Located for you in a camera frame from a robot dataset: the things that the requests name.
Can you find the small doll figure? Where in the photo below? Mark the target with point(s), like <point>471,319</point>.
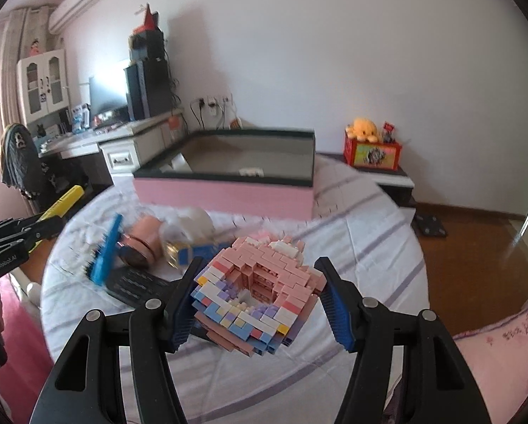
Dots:
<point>35,47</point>

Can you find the pink box with dark rim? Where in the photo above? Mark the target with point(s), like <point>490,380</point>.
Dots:
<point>224,196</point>

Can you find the white air conditioner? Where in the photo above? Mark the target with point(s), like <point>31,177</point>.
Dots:
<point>76,9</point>

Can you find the white wall outlets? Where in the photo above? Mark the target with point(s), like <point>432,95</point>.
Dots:
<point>213,101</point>

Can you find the pack of water bottles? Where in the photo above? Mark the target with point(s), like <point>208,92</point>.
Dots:
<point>80,119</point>

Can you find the black bathroom scale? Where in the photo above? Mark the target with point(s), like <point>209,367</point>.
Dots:
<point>429,225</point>

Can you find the black printed jacket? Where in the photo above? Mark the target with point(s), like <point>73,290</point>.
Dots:
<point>20,159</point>

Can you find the white glass-door cabinet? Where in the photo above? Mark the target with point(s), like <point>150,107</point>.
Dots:
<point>43,84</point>

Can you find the dark blue rectangular object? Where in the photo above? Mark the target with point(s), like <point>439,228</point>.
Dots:
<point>199,254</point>

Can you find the black computer monitor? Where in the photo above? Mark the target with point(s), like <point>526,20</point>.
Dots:
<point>107,95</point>

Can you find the black computer tower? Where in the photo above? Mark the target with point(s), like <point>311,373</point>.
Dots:
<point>149,88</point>

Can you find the pink building brick model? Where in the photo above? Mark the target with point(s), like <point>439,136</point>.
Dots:
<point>255,282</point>

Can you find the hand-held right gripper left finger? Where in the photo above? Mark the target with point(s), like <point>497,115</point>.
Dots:
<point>182,316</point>

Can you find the gold round object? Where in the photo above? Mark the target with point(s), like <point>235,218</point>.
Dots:
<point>173,254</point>

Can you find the black remote control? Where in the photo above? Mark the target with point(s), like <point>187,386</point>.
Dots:
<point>135,285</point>

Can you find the red printed storage box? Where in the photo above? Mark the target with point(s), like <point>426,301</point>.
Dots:
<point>372,154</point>

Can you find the white computer desk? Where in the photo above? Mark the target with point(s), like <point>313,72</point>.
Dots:
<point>126,141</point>

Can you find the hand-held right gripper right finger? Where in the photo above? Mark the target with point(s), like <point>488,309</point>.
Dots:
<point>336,313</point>

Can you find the clear bottle with orange cap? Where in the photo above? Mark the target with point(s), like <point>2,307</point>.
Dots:
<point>174,126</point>

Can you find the black speaker box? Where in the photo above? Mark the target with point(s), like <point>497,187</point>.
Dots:
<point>146,46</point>

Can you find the low dark-topped bench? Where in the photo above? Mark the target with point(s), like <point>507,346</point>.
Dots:
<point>392,181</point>

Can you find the blue marker pen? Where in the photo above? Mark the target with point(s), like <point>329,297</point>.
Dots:
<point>107,247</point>

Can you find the yellow octopus plush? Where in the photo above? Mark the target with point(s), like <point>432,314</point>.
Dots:
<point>362,129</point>

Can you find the red pennant ornament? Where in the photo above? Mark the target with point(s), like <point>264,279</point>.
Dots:
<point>149,15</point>

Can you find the small white adapter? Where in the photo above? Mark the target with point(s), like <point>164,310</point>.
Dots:
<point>250,171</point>

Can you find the person's pink pajama leg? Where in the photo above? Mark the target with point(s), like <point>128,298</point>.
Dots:
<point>502,362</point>

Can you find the white charger plug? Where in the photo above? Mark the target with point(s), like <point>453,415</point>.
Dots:
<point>180,163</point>

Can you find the small red figure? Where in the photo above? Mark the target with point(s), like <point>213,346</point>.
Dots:
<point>388,132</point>

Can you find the orange snack bag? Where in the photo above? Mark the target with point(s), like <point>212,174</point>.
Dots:
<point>235,123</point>

